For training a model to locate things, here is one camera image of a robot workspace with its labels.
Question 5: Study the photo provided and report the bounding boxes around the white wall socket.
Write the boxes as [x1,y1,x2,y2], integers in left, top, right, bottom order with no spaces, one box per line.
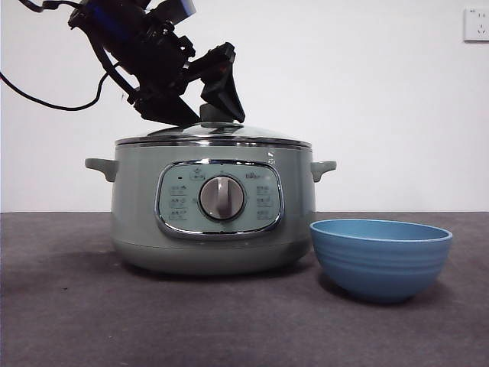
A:
[464,8,489,44]

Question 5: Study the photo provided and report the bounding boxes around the blue ribbed bowl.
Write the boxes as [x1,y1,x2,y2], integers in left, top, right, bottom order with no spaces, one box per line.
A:
[309,219,454,305]

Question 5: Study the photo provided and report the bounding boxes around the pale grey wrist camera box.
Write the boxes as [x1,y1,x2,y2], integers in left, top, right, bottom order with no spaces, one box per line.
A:
[167,0,196,21]

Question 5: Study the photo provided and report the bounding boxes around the black cable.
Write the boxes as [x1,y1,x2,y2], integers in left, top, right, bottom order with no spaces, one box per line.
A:
[0,64,129,112]

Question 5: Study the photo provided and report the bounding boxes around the glass lid with green knob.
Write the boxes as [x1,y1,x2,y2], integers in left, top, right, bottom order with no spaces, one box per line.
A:
[115,103,312,148]

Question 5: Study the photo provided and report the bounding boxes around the pale green electric steamer pot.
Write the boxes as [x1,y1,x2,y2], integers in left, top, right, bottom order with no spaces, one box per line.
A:
[84,141,338,276]

